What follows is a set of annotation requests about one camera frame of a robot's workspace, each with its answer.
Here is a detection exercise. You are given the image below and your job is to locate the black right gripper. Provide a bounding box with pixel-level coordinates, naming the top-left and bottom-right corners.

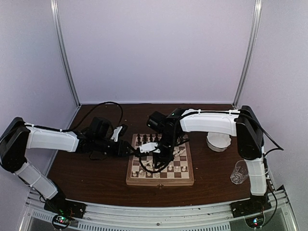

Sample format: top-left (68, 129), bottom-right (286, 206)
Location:
top-left (153, 132), bottom-right (180, 168)

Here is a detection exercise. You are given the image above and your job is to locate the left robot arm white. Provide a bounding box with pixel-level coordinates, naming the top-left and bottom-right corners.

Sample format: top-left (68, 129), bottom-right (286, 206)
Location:
top-left (0, 117), bottom-right (134, 214)

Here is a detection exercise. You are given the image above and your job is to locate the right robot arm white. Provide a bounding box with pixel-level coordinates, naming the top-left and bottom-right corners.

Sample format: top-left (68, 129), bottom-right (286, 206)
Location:
top-left (140, 105), bottom-right (268, 213)

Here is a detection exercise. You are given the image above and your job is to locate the wooden chess board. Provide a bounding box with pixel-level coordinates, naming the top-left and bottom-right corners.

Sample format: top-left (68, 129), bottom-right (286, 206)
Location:
top-left (126, 134), bottom-right (194, 187)

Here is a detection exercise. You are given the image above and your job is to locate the dark rook far piece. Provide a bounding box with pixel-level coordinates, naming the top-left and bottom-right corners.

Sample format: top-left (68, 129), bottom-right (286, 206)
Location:
top-left (137, 134), bottom-right (141, 145)

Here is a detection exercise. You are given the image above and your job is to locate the white scalloped bowl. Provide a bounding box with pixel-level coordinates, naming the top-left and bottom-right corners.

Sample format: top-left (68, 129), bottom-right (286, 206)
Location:
top-left (206, 132), bottom-right (231, 152)

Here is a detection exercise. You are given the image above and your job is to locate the clear plastic cup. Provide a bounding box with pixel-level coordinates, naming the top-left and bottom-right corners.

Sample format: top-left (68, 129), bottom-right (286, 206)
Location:
top-left (230, 160), bottom-right (248, 185)

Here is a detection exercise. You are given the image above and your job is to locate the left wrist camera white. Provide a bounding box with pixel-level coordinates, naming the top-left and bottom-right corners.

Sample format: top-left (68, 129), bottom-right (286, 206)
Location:
top-left (110, 124), bottom-right (128, 142)

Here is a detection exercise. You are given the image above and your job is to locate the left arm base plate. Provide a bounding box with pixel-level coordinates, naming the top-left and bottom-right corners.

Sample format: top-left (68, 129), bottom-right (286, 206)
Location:
top-left (44, 195), bottom-right (87, 218)

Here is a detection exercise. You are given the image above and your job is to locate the aluminium front rail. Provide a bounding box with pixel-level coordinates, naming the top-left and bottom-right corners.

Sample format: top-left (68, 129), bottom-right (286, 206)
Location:
top-left (17, 190), bottom-right (299, 231)

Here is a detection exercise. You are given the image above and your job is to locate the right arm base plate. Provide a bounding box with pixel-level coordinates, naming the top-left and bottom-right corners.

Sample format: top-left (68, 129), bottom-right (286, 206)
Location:
top-left (230, 200), bottom-right (272, 218)

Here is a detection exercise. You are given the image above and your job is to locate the left aluminium corner post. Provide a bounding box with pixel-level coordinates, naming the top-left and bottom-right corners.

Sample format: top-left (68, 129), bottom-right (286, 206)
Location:
top-left (50, 0), bottom-right (80, 107)

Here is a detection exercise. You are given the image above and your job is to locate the aluminium corner post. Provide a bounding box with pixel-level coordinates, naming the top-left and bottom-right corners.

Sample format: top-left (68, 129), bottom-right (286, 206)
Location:
top-left (50, 0), bottom-right (80, 107)
top-left (232, 0), bottom-right (263, 109)

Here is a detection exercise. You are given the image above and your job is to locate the right aluminium corner post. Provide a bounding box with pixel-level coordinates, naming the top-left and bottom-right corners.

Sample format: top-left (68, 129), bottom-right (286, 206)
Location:
top-left (232, 0), bottom-right (263, 109)

